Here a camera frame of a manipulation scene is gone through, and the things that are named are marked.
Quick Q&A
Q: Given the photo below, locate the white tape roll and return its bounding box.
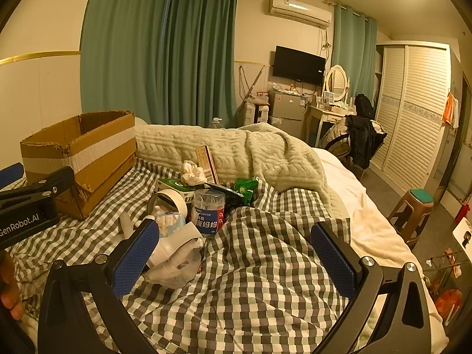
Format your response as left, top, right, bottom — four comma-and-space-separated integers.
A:
146, 189, 188, 217

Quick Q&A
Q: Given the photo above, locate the green white tissue box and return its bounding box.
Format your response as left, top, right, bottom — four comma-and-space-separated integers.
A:
154, 177, 195, 203

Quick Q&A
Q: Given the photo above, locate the tan paper box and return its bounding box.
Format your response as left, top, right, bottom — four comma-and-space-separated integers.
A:
195, 145, 219, 185

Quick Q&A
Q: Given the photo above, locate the clear cotton swab jar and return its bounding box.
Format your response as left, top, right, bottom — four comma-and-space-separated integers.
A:
191, 189, 226, 237

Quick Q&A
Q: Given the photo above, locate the green snack packet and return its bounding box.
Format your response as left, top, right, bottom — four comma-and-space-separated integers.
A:
234, 177, 259, 205

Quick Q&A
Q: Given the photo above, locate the white rabbit figurine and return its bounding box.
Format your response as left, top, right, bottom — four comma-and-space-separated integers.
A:
119, 212, 142, 239

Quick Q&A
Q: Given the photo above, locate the blue floral tissue pack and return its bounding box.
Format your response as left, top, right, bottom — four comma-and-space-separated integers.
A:
152, 209, 186, 237

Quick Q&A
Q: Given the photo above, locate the person's left hand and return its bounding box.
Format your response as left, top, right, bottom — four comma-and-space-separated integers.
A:
1, 250, 24, 321

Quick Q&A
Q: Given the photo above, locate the brown cardboard box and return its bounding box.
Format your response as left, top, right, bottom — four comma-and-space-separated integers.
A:
20, 110, 137, 220

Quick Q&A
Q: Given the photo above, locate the white duvet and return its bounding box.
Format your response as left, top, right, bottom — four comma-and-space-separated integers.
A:
312, 148, 450, 353

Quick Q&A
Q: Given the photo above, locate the brown stool green cushion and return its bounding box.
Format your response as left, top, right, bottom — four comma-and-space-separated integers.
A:
387, 189, 435, 249

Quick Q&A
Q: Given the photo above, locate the checkered bed sheet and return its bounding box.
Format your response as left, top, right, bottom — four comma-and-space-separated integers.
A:
9, 160, 351, 353

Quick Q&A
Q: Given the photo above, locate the clear water bottle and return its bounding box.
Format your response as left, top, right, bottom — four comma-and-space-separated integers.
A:
210, 117, 223, 129

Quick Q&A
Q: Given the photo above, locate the large green curtain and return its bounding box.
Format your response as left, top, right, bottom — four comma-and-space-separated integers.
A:
80, 0, 237, 127

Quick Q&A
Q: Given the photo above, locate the chair with black jacket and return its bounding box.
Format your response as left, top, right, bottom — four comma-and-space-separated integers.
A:
319, 94, 387, 180

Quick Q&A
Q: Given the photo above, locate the cream knitted blanket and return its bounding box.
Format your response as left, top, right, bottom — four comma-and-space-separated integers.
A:
135, 123, 349, 218

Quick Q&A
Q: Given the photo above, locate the white dressing table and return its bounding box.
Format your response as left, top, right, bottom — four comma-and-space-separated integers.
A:
301, 104, 354, 147

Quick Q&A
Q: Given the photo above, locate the white plastic storage unit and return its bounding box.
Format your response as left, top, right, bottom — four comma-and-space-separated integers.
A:
242, 102, 270, 125

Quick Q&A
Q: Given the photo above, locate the grey mini fridge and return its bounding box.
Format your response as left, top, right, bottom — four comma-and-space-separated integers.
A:
269, 90, 307, 138

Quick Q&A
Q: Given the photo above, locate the white louvered wardrobe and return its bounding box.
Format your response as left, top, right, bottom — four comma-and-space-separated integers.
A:
372, 41, 462, 194

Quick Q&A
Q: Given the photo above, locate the white oval vanity mirror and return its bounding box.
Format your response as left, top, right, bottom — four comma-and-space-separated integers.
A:
322, 65, 350, 104

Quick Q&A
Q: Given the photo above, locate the white air conditioner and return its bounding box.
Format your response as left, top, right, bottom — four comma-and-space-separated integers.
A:
269, 0, 332, 29

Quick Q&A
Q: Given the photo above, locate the small green curtain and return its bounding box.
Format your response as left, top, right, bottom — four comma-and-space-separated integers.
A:
331, 4, 377, 100

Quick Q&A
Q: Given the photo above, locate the black wall television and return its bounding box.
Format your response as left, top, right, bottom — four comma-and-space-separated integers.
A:
273, 46, 326, 86

